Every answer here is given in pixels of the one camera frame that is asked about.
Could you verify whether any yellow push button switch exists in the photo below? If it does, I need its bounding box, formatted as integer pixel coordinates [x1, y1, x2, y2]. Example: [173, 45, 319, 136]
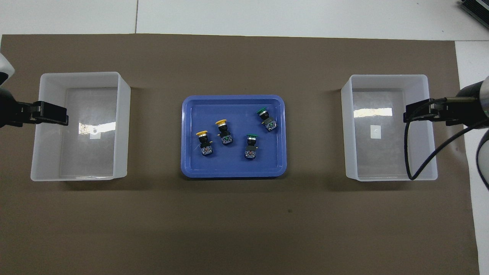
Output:
[196, 130, 214, 157]
[215, 119, 234, 146]

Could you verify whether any brown paper table mat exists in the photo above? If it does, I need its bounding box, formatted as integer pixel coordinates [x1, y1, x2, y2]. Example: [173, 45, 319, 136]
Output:
[0, 34, 480, 275]

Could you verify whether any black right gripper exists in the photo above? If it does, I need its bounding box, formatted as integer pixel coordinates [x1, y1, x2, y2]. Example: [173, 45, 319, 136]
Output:
[404, 81, 483, 127]

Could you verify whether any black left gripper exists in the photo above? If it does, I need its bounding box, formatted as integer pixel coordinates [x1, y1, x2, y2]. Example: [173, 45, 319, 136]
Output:
[0, 87, 70, 128]

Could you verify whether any blue plastic tray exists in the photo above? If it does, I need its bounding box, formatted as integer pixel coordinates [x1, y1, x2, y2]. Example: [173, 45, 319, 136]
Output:
[181, 95, 287, 179]

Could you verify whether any translucent white plastic box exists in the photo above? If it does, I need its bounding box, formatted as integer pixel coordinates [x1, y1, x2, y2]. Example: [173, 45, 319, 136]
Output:
[31, 72, 131, 182]
[341, 74, 438, 182]

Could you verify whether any green push button switch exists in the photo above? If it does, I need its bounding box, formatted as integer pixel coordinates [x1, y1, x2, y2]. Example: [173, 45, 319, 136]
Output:
[255, 108, 279, 132]
[244, 134, 259, 160]

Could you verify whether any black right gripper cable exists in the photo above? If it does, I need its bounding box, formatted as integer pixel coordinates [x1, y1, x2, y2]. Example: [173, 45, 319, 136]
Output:
[404, 97, 489, 180]

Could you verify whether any black finned metal device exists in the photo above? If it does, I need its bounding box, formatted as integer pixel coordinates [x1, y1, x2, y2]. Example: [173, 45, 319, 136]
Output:
[458, 0, 489, 29]

